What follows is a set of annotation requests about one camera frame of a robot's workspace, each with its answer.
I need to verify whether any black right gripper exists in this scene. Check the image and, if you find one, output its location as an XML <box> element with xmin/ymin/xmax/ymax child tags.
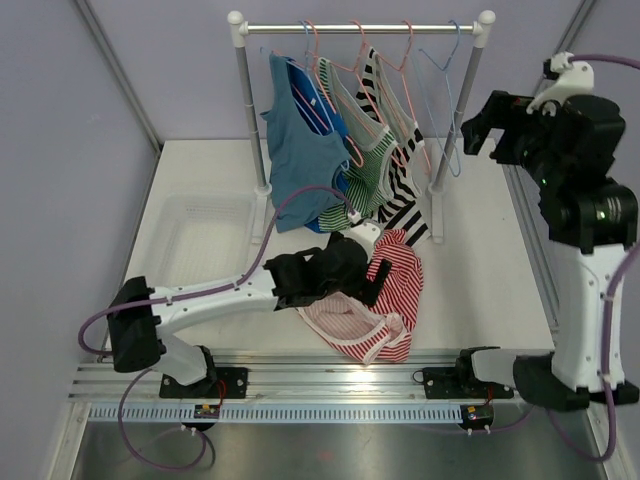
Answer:
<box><xmin>461</xmin><ymin>90</ymin><xmax>563</xmax><ymax>189</ymax></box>

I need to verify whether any red striped tank top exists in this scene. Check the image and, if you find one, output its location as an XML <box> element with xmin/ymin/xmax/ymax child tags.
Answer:
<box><xmin>298</xmin><ymin>230</ymin><xmax>424</xmax><ymax>365</ymax></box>

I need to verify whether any pink hanger of black top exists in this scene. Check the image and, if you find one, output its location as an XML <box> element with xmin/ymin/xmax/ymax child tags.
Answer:
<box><xmin>350</xmin><ymin>19</ymin><xmax>432</xmax><ymax>176</ymax></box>

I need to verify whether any black striped tank top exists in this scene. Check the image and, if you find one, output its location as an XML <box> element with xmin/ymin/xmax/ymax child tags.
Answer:
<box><xmin>356</xmin><ymin>47</ymin><xmax>430</xmax><ymax>247</ymax></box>

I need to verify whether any green striped tank top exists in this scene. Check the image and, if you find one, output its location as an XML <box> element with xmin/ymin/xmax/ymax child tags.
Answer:
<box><xmin>314</xmin><ymin>57</ymin><xmax>399</xmax><ymax>234</ymax></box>

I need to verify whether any pink hanger of green top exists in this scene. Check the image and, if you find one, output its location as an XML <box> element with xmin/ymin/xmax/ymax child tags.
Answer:
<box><xmin>314</xmin><ymin>21</ymin><xmax>388</xmax><ymax>154</ymax></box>

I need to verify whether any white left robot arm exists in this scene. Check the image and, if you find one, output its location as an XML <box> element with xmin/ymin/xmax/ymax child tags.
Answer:
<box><xmin>106</xmin><ymin>233</ymin><xmax>392</xmax><ymax>399</ymax></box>

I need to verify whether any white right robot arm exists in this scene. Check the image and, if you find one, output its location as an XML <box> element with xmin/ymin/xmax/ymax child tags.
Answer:
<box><xmin>453</xmin><ymin>90</ymin><xmax>639</xmax><ymax>412</ymax></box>

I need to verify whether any teal tank top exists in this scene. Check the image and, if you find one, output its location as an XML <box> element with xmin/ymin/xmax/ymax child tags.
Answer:
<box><xmin>261</xmin><ymin>53</ymin><xmax>350</xmax><ymax>233</ymax></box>

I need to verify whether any royal blue tank top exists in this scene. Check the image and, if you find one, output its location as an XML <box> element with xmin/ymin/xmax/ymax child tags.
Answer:
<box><xmin>272</xmin><ymin>56</ymin><xmax>349</xmax><ymax>233</ymax></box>

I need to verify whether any blue hanger of teal top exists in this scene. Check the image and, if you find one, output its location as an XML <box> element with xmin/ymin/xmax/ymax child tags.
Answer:
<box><xmin>260</xmin><ymin>20</ymin><xmax>318</xmax><ymax>95</ymax></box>

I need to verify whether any white plastic basket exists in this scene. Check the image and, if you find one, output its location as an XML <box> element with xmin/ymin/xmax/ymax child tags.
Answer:
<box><xmin>142</xmin><ymin>194</ymin><xmax>255</xmax><ymax>287</ymax></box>

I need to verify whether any white clothes rack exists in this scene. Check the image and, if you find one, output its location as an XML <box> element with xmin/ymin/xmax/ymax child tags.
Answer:
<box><xmin>227</xmin><ymin>10</ymin><xmax>496</xmax><ymax>245</ymax></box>

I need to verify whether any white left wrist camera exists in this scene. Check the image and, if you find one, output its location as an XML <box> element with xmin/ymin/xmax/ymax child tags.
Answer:
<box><xmin>342</xmin><ymin>219</ymin><xmax>384</xmax><ymax>255</ymax></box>

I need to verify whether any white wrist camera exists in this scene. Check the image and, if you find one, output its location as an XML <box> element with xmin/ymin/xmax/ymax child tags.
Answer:
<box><xmin>342</xmin><ymin>219</ymin><xmax>384</xmax><ymax>255</ymax></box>
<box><xmin>526</xmin><ymin>52</ymin><xmax>595</xmax><ymax>114</ymax></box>

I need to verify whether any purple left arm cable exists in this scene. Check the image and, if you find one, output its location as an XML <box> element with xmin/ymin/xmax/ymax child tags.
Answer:
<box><xmin>78</xmin><ymin>185</ymin><xmax>361</xmax><ymax>471</ymax></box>

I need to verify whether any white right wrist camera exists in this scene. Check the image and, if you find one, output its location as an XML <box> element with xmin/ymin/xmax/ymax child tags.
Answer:
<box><xmin>526</xmin><ymin>52</ymin><xmax>595</xmax><ymax>114</ymax></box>

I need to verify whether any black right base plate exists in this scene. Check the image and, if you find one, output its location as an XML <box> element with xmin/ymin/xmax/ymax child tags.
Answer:
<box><xmin>421</xmin><ymin>367</ymin><xmax>514</xmax><ymax>400</ymax></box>

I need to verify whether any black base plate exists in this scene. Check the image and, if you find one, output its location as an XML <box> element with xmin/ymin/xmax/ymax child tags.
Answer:
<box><xmin>159</xmin><ymin>367</ymin><xmax>249</xmax><ymax>400</ymax></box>
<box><xmin>421</xmin><ymin>367</ymin><xmax>514</xmax><ymax>400</ymax></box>

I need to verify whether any aluminium mounting rail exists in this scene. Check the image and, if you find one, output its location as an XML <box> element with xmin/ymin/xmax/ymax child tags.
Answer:
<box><xmin>67</xmin><ymin>349</ymin><xmax>612</xmax><ymax>402</ymax></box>

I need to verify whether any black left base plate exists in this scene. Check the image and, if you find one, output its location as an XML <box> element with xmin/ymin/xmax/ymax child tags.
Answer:
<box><xmin>159</xmin><ymin>367</ymin><xmax>249</xmax><ymax>400</ymax></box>

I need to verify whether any white slotted cable duct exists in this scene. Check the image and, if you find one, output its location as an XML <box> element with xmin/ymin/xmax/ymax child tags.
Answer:
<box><xmin>89</xmin><ymin>403</ymin><xmax>462</xmax><ymax>424</ymax></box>

